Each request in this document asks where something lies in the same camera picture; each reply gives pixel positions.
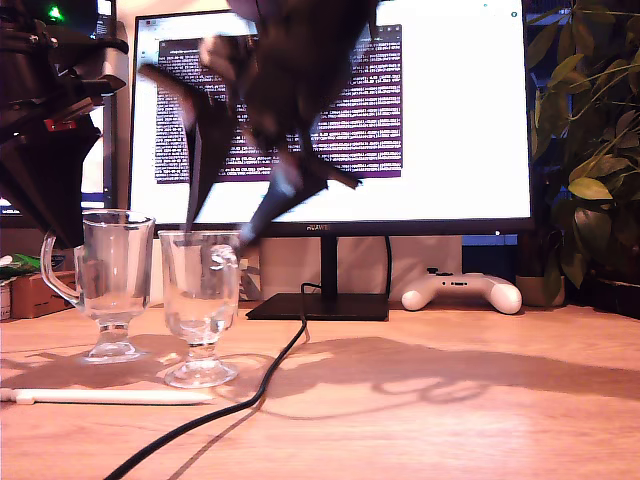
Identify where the small clear glass cup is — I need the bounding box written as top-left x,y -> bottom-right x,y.
157,229 -> 242,390
39,209 -> 156,365

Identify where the white pen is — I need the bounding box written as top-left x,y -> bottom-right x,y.
0,387 -> 215,406

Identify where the grey brown photo card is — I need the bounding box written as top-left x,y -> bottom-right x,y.
237,237 -> 262,302

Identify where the crumpled green white packet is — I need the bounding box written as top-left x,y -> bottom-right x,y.
0,253 -> 44,279

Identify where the brown cardboard box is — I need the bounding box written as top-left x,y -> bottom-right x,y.
9,269 -> 79,320

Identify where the black Huawei computer monitor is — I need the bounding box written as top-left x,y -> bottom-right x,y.
124,0 -> 532,322

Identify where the white game controller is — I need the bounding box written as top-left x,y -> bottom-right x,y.
399,268 -> 523,315

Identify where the plant in white pot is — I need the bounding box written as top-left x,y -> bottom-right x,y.
516,74 -> 591,307

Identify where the plant in black planter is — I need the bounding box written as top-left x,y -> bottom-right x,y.
524,0 -> 640,321

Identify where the black cable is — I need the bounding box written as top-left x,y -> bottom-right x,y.
104,281 -> 324,480
382,235 -> 394,297

